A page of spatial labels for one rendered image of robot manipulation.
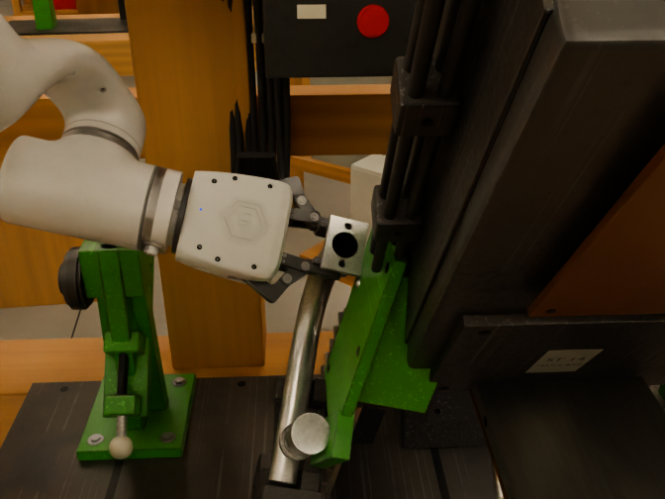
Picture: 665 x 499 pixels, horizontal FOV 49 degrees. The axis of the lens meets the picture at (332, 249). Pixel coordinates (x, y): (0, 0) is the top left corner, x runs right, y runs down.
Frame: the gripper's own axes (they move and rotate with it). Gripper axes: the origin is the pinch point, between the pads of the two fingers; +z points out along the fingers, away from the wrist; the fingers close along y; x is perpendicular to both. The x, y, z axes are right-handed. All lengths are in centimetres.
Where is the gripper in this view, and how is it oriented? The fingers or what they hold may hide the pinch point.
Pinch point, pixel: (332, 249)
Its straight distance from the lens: 73.4
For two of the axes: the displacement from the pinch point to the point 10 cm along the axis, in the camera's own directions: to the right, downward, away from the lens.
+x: -2.2, 2.5, 9.4
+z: 9.6, 2.1, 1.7
